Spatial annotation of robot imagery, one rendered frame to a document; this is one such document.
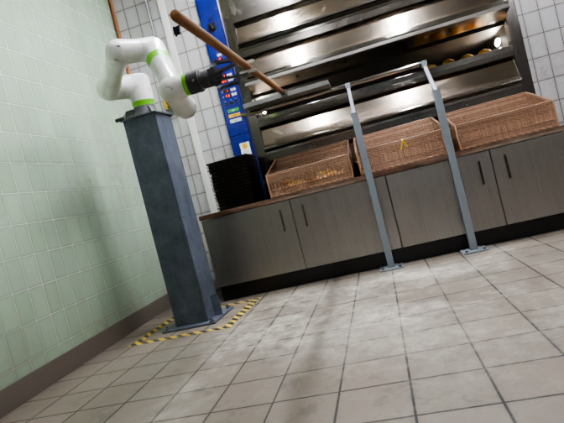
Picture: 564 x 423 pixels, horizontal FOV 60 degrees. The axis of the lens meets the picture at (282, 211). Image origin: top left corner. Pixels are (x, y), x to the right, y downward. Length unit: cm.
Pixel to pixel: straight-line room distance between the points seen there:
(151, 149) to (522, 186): 210
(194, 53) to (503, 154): 227
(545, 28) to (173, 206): 265
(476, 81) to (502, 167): 80
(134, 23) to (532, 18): 282
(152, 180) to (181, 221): 29
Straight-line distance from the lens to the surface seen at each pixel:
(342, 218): 303
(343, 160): 310
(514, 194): 312
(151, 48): 255
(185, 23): 141
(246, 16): 385
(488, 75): 369
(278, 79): 358
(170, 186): 276
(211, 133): 377
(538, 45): 380
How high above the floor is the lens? 58
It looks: 2 degrees down
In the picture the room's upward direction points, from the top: 14 degrees counter-clockwise
